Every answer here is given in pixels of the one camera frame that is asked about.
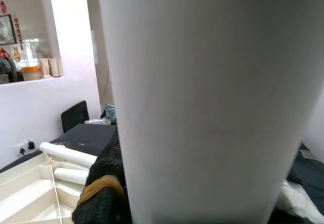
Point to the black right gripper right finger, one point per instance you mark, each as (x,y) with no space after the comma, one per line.
(298,203)

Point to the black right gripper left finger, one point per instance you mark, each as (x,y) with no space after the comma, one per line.
(106,163)

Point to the brown rubber band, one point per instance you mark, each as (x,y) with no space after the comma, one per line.
(101,184)

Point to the black tablecloth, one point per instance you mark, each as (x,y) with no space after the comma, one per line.
(83,135)

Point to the clear plastic bag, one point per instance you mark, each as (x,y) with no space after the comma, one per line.
(97,121)

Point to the teal cloth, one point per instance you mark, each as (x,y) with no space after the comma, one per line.
(110,110)

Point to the black floor chair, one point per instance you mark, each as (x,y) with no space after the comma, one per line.
(74,116)

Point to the white plastic table top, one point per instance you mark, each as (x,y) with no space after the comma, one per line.
(30,196)

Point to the orange-lidded white container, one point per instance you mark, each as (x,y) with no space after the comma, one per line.
(31,73)

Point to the red hanging ornament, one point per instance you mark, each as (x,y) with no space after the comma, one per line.
(19,33)

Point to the framed picture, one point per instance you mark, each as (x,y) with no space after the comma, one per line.
(6,29)

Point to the wall socket with plug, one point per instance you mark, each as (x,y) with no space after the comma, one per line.
(25,148)

